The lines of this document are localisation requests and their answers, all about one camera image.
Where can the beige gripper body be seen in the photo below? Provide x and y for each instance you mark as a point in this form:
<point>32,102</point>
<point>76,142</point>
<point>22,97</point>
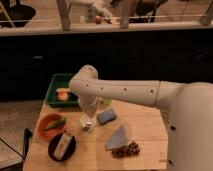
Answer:
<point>87,121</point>

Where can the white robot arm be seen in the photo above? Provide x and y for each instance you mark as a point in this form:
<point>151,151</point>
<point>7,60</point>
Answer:
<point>189,105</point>

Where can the small green cup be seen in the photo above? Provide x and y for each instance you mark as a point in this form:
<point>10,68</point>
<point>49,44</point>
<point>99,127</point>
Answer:
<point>106,101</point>

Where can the blue sponge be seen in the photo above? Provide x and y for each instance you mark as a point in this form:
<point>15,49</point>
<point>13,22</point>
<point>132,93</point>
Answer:
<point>106,116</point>

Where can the green vegetable in bowl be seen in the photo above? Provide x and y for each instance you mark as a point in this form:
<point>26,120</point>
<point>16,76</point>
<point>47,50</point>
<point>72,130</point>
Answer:
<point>55,124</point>

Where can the blue folded cloth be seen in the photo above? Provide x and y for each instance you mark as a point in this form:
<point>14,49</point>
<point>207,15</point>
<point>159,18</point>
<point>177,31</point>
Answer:
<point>118,139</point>

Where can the orange fruit in tray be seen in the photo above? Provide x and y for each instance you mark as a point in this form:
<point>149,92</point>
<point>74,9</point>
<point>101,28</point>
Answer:
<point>63,96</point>

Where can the white sandwich box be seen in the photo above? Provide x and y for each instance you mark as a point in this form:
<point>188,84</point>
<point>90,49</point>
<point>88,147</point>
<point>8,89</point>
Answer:
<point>62,146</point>

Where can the orange bowl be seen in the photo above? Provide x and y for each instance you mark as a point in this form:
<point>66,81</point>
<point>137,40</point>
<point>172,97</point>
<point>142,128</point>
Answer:
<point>46,121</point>

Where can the yellow banana toy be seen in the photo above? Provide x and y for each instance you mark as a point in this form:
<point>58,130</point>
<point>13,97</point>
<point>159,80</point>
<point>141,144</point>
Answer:
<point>63,90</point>

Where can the green plastic tray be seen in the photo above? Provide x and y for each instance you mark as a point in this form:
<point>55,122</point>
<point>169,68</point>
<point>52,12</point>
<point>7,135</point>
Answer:
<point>60,81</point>

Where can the bunch of dark grapes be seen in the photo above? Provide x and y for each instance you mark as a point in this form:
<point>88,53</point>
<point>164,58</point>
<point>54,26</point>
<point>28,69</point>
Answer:
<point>129,150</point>

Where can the orange ball on shelf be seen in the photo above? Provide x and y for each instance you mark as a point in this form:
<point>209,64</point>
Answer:
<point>98,19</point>

